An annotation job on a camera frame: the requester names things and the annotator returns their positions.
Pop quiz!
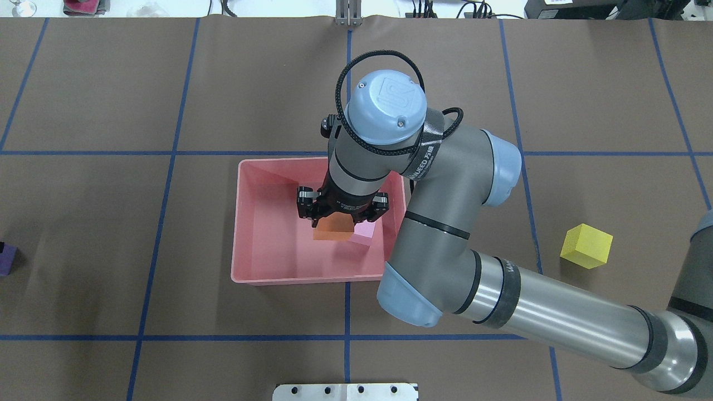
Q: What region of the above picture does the purple foam block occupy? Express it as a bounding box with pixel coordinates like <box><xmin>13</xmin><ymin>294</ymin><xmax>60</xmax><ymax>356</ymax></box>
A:
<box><xmin>0</xmin><ymin>241</ymin><xmax>17</xmax><ymax>277</ymax></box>

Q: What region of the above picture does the aluminium frame post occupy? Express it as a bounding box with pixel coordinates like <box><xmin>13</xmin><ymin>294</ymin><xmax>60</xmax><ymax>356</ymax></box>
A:
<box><xmin>334</xmin><ymin>0</ymin><xmax>363</xmax><ymax>27</ymax></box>

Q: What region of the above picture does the pink foam block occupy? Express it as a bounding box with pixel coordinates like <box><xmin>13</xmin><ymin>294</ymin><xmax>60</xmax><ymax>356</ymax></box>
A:
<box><xmin>349</xmin><ymin>221</ymin><xmax>377</xmax><ymax>247</ymax></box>

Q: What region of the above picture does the orange foam block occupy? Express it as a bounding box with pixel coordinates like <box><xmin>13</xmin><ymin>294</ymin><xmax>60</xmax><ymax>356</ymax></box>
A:
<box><xmin>312</xmin><ymin>213</ymin><xmax>355</xmax><ymax>241</ymax></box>

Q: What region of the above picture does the pink plastic bin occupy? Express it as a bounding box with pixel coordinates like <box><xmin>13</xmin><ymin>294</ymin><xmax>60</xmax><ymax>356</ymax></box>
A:
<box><xmin>231</xmin><ymin>157</ymin><xmax>407</xmax><ymax>285</ymax></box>

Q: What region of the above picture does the pink cloth item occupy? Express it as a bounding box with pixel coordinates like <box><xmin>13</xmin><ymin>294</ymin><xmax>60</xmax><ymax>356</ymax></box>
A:
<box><xmin>62</xmin><ymin>0</ymin><xmax>110</xmax><ymax>16</ymax></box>

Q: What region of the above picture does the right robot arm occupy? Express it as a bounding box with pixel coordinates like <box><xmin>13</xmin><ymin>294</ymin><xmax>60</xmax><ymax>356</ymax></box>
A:
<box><xmin>296</xmin><ymin>69</ymin><xmax>711</xmax><ymax>398</ymax></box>

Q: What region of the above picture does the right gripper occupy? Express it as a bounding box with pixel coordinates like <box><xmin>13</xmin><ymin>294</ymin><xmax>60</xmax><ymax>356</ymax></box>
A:
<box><xmin>296</xmin><ymin>185</ymin><xmax>390</xmax><ymax>228</ymax></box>

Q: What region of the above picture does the white camera mast with base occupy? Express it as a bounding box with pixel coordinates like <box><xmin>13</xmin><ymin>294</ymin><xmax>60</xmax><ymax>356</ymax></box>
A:
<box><xmin>272</xmin><ymin>383</ymin><xmax>420</xmax><ymax>400</ymax></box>

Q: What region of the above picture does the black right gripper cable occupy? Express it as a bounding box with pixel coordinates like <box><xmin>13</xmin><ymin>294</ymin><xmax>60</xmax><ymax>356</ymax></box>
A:
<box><xmin>320</xmin><ymin>50</ymin><xmax>465</xmax><ymax>157</ymax></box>

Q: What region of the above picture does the yellow foam block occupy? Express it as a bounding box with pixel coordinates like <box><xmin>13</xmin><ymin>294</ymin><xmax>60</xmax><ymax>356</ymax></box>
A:
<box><xmin>560</xmin><ymin>224</ymin><xmax>613</xmax><ymax>269</ymax></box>

